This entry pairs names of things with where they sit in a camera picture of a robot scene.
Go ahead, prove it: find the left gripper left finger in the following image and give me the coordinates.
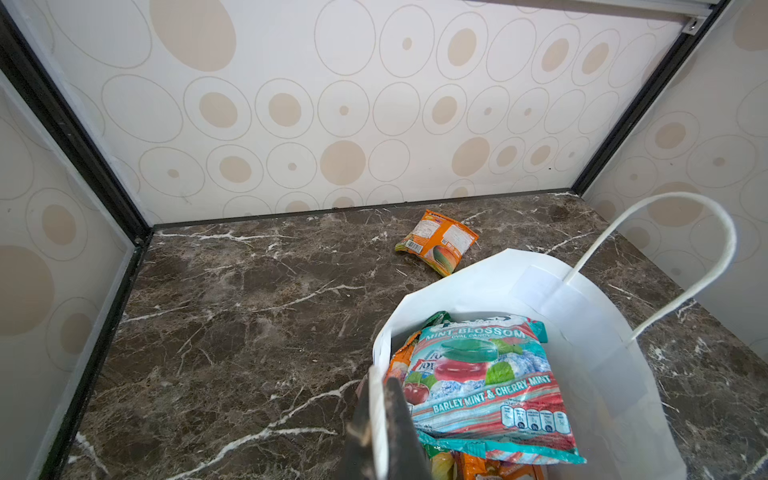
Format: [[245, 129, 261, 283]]
[[336, 377, 375, 480]]

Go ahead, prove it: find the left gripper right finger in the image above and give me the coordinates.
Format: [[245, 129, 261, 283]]
[[384, 378, 431, 480]]

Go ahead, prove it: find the red yellow Fox's fruits packet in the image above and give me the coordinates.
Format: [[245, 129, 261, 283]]
[[424, 445, 547, 480]]

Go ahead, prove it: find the teal red Fox's packet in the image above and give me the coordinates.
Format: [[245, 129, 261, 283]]
[[402, 314, 586, 465]]

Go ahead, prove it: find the white paper bag colourful print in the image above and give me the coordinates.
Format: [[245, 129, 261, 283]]
[[367, 191, 739, 480]]

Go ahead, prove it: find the large orange snack packet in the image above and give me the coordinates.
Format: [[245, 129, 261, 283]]
[[385, 331, 421, 386]]

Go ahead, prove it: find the green tea candy packet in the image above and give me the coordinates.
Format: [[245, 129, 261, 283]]
[[422, 311, 453, 329]]

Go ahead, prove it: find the right black frame post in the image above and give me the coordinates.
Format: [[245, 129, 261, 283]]
[[570, 0, 731, 197]]

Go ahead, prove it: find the black frame post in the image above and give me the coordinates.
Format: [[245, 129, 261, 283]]
[[1, 7, 153, 246], [570, 0, 731, 197]]

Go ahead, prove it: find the left black frame post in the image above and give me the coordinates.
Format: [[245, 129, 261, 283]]
[[1, 7, 153, 246]]

